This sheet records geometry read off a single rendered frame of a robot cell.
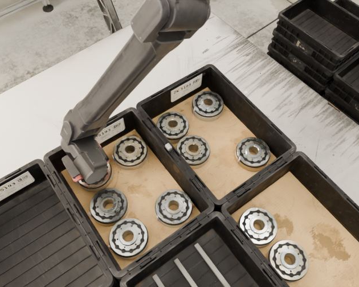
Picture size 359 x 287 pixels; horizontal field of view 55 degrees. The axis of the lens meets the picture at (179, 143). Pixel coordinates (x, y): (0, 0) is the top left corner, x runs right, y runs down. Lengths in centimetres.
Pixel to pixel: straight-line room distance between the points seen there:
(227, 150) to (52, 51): 180
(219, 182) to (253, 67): 62
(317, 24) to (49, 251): 173
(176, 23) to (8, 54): 227
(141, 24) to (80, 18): 232
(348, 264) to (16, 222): 90
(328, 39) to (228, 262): 142
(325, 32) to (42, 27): 191
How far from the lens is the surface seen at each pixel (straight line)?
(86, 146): 82
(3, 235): 108
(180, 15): 52
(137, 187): 103
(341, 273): 106
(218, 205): 91
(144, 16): 52
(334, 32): 211
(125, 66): 62
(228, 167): 107
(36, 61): 261
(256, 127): 111
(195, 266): 97
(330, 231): 108
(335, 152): 136
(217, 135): 112
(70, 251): 101
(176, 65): 147
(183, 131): 109
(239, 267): 98
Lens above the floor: 178
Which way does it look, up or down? 60 degrees down
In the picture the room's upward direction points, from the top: 2 degrees clockwise
